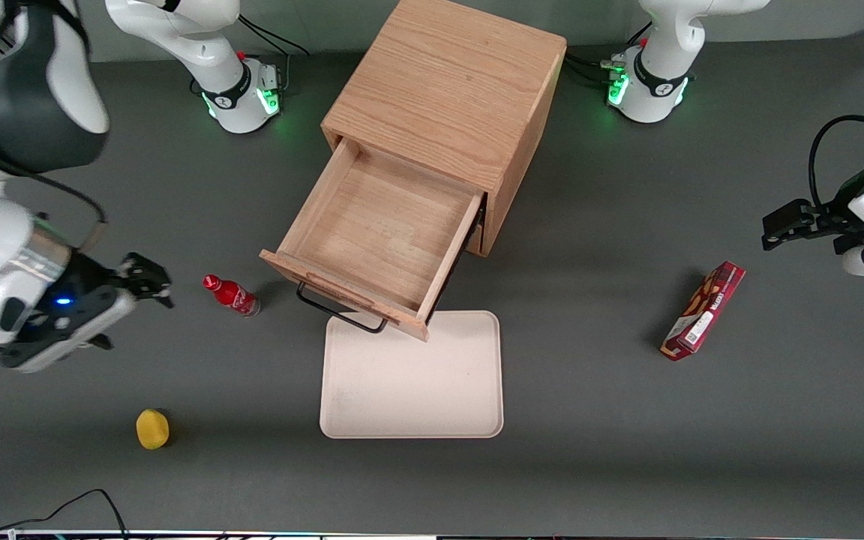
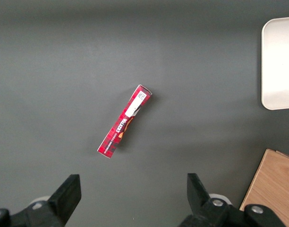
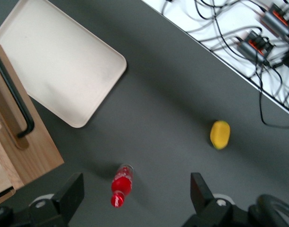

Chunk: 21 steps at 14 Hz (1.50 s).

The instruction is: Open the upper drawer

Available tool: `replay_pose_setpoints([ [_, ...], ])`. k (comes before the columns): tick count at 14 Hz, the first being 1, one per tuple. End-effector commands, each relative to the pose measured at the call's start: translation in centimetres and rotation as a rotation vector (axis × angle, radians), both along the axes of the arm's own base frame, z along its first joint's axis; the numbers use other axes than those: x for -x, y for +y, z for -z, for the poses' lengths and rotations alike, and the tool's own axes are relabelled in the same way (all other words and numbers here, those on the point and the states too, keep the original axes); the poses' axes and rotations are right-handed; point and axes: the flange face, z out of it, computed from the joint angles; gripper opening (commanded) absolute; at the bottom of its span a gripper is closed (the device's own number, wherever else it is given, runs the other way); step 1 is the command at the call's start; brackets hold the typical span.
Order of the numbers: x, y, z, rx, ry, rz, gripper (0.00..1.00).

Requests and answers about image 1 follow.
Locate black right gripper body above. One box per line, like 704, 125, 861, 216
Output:
31, 251, 137, 320

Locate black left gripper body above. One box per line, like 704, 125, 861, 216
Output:
811, 165, 864, 257

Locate wooden drawer with black handle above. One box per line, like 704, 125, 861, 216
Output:
259, 139, 486, 343
465, 214, 488, 256

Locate oak wooden drawer cabinet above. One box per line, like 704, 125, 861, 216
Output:
322, 0, 568, 257

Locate small red soda bottle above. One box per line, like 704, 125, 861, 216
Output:
202, 274, 261, 318

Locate red snack box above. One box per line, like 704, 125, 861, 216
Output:
661, 261, 746, 362

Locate yellow lemon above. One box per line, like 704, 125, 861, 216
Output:
136, 409, 170, 451

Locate beige plastic tray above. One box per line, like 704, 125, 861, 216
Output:
319, 310, 505, 440

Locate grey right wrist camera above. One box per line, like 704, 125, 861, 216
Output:
1, 289, 137, 374

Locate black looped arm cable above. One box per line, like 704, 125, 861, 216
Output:
809, 115, 864, 211

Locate thin black table cable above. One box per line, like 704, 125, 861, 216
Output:
0, 489, 130, 539

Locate black left base cables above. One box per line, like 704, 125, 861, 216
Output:
563, 52, 628, 88

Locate black right base cable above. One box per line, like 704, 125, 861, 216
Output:
237, 15, 311, 58

